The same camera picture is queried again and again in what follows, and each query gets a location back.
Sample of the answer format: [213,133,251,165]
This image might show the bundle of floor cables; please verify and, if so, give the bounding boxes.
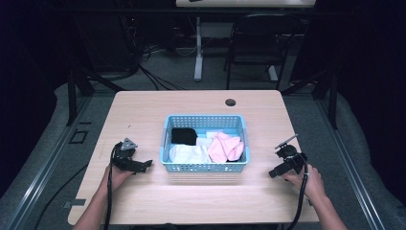
[121,15,199,91]

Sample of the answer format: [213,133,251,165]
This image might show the small white cloth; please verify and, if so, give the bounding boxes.
[195,130,221,149]

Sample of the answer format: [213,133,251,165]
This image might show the blue plastic basket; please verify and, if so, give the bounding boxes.
[159,114,251,173]

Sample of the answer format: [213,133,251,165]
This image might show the black metal stand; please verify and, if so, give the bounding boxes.
[281,60,340,130]
[63,12,125,127]

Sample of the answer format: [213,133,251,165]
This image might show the pink cloth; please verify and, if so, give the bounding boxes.
[207,130,245,164]

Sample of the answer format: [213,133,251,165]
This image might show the black folding chair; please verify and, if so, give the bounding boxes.
[222,12,302,91]

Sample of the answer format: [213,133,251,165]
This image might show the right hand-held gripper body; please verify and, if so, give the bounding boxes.
[274,133,308,175]

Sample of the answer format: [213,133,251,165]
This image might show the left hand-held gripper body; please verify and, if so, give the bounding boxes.
[111,137,146,173]

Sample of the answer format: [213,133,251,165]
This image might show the black floor cable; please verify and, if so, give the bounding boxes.
[33,162,90,230]

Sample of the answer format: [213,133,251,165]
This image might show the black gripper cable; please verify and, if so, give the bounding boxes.
[102,142,124,230]
[285,162,310,230]

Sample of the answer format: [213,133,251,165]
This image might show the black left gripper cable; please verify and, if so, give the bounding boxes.
[102,142,124,230]

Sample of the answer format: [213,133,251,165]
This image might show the person's right hand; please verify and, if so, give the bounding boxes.
[282,163,327,206]

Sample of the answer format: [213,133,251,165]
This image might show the person's left hand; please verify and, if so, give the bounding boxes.
[101,164,135,194]

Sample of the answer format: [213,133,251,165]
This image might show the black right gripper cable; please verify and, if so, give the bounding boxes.
[285,162,310,230]

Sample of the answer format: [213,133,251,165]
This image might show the white desk with metal leg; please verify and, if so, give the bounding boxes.
[174,0,317,82]

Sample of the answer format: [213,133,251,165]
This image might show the black cloth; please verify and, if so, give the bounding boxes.
[170,127,199,147]

